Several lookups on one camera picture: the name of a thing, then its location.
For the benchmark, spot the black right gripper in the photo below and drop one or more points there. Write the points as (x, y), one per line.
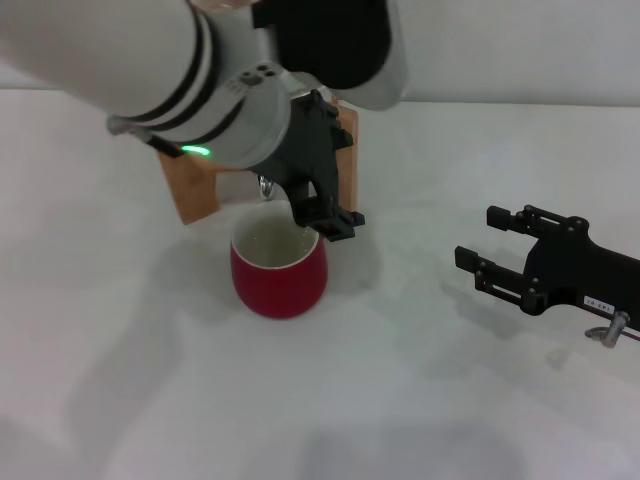
(590, 280)

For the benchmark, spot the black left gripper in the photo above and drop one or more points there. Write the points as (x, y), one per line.
(305, 150)

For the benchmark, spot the chrome faucet tap with lever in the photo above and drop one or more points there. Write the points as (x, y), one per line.
(265, 189)

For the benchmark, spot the red ceramic cup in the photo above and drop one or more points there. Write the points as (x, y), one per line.
(280, 285)

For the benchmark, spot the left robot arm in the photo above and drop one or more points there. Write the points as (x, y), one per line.
(145, 65)

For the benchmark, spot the wooden dispenser stand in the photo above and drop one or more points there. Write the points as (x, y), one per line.
(192, 192)

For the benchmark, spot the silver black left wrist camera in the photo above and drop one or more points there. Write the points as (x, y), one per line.
(340, 45)

